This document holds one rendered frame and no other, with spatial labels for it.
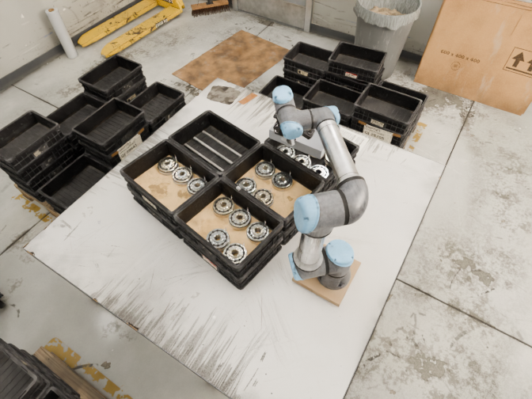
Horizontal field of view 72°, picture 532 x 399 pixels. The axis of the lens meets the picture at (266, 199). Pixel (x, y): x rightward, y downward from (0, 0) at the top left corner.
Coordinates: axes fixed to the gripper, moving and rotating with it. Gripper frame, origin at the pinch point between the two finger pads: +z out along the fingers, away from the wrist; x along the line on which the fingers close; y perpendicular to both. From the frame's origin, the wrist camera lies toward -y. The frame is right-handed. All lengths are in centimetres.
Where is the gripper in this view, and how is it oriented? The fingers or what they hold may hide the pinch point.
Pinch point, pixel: (294, 142)
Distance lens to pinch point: 169.0
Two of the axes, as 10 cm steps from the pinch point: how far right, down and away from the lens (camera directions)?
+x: -4.5, 8.5, -2.7
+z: 1.5, 3.7, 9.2
